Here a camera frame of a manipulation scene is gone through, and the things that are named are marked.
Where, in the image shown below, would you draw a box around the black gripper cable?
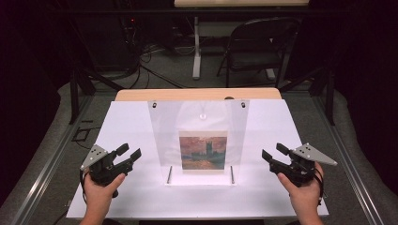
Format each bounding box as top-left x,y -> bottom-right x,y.
314,168 -> 326,206
79,170 -> 89,204

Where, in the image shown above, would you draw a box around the black folding chair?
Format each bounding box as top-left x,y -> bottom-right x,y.
216,17 -> 301,89

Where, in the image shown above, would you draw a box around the white board mat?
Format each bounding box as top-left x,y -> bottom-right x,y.
66,98 -> 329,219

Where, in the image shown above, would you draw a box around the painting print card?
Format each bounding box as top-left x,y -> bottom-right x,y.
178,130 -> 228,174

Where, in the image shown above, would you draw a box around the white desk leg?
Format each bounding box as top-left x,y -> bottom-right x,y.
191,16 -> 202,81

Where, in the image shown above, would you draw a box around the clear acrylic photo frame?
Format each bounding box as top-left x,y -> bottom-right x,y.
147,98 -> 251,188

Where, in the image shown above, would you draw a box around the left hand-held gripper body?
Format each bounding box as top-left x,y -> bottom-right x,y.
80,143 -> 134,188

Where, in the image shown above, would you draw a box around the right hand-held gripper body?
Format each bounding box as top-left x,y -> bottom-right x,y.
269,142 -> 338,188

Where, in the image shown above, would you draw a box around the person's right hand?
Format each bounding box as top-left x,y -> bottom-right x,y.
277,161 -> 325,216

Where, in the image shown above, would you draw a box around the aluminium floor rail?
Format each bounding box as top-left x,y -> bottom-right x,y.
8,93 -> 95,225
313,93 -> 378,225

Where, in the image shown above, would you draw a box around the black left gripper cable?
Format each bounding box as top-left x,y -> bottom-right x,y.
79,170 -> 89,204

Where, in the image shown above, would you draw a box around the light wooden table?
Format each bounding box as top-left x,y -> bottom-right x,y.
115,87 -> 283,101

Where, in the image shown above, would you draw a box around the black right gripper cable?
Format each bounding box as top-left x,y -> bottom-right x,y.
314,168 -> 326,206

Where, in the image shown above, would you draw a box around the light desk top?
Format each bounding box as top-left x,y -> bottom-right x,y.
174,0 -> 309,8

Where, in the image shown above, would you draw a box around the black metal stand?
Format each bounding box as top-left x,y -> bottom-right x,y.
279,62 -> 336,127
69,67 -> 126,126

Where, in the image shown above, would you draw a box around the person's left hand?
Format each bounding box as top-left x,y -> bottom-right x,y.
82,171 -> 127,215

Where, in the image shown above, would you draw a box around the black floor cables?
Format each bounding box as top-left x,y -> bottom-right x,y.
123,43 -> 189,90

